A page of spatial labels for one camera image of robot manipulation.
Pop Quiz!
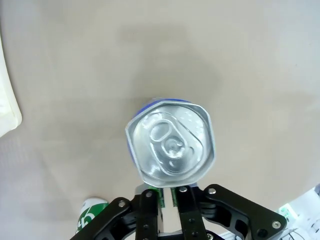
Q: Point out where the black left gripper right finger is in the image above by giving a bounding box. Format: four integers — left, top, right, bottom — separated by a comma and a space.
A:
172, 183, 288, 240

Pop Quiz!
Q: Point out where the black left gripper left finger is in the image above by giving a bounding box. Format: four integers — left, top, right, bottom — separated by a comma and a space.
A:
72, 188, 161, 240

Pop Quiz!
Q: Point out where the green drink can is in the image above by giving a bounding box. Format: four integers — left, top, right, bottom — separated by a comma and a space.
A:
76, 198, 110, 229

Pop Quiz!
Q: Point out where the blue drink can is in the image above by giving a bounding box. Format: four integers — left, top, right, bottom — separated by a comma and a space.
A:
124, 97, 216, 196

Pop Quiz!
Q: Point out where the cream shopping basket brown rim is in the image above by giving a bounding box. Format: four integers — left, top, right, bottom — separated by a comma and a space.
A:
0, 23, 23, 137

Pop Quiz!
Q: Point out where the white green small box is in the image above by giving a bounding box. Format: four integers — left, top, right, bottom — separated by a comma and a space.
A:
278, 202, 300, 222

